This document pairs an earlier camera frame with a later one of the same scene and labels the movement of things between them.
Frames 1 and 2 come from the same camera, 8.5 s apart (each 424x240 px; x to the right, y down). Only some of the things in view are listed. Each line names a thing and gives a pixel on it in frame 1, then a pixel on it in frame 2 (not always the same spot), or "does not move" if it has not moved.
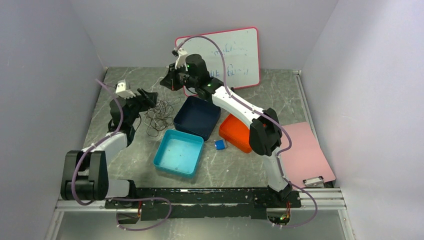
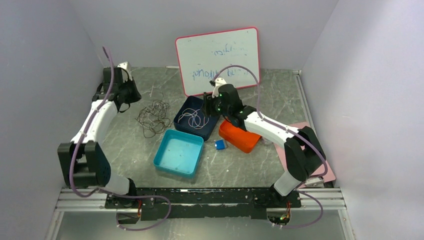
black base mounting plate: (175, 203) does not move
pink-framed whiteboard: (240, 49) does not move
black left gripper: (150, 97) -> (136, 96)
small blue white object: (219, 144) does not move
